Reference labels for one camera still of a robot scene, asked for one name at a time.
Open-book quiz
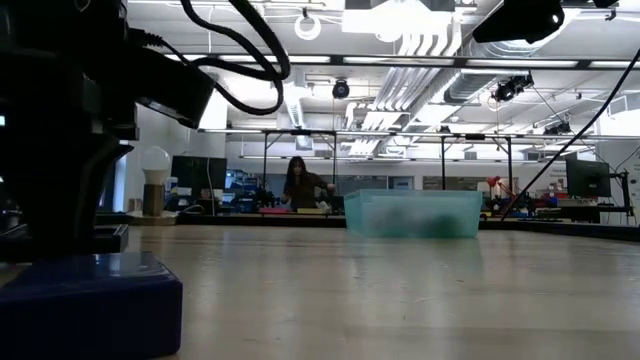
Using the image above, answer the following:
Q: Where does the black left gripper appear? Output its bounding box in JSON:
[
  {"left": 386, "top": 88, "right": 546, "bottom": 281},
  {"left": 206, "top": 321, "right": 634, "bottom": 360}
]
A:
[{"left": 0, "top": 44, "right": 216, "bottom": 257}]

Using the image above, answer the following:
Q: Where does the glossy purple box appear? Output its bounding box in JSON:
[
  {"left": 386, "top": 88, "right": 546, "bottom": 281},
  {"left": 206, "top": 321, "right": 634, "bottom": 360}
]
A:
[{"left": 0, "top": 250, "right": 184, "bottom": 360}]

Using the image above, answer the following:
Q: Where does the black plastic tray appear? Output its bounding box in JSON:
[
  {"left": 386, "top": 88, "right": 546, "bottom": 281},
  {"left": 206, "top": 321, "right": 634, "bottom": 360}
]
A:
[{"left": 0, "top": 222, "right": 130, "bottom": 264}]

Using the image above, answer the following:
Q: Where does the white bulb brass lamp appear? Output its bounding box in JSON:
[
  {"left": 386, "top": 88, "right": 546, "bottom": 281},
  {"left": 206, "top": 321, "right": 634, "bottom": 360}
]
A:
[{"left": 127, "top": 145, "right": 179, "bottom": 227}]

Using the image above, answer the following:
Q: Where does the white light panel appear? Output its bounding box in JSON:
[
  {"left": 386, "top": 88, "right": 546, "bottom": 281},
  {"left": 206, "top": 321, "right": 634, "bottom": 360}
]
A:
[{"left": 341, "top": 7, "right": 456, "bottom": 37}]

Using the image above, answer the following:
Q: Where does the black computer monitor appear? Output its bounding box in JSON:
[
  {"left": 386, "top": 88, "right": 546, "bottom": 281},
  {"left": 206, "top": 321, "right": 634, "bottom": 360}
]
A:
[
  {"left": 565, "top": 158, "right": 612, "bottom": 199},
  {"left": 170, "top": 155, "right": 229, "bottom": 191}
]

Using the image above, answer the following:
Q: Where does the person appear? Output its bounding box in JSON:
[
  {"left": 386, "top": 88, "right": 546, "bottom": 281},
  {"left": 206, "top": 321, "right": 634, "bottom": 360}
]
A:
[
  {"left": 194, "top": 188, "right": 221, "bottom": 215},
  {"left": 279, "top": 155, "right": 337, "bottom": 211}
]

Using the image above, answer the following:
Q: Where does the red desk lamp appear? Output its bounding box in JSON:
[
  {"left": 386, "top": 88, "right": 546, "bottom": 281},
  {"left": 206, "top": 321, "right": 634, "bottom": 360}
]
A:
[{"left": 485, "top": 174, "right": 507, "bottom": 201}]

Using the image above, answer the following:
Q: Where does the black bar with light strips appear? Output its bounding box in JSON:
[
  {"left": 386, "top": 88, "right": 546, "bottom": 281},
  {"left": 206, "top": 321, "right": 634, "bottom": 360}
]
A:
[{"left": 164, "top": 49, "right": 640, "bottom": 72}]

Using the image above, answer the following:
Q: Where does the translucent green plastic bin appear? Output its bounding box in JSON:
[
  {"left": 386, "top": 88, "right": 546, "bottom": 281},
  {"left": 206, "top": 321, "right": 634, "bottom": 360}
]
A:
[{"left": 343, "top": 188, "right": 484, "bottom": 239}]

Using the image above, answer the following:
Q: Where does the silver ventilation duct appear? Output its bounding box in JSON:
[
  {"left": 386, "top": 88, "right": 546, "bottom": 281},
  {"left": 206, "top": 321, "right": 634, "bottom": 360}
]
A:
[{"left": 442, "top": 42, "right": 584, "bottom": 106}]

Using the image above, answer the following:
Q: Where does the black background rig frame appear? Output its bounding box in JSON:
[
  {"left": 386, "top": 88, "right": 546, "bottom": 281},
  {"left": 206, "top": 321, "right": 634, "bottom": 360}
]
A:
[
  {"left": 259, "top": 128, "right": 339, "bottom": 190},
  {"left": 439, "top": 133, "right": 514, "bottom": 191}
]

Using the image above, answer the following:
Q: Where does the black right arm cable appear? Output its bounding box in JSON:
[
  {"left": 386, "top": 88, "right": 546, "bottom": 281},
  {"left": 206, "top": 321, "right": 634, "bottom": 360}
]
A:
[{"left": 501, "top": 47, "right": 640, "bottom": 222}]

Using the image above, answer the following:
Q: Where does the white hanging ring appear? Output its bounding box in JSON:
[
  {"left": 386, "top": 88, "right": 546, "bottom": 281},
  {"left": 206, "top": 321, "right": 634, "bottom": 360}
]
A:
[{"left": 293, "top": 13, "right": 323, "bottom": 42}]

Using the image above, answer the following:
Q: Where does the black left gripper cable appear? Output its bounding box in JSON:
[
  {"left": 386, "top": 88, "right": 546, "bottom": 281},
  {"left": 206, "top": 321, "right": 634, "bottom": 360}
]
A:
[{"left": 127, "top": 0, "right": 292, "bottom": 117}]

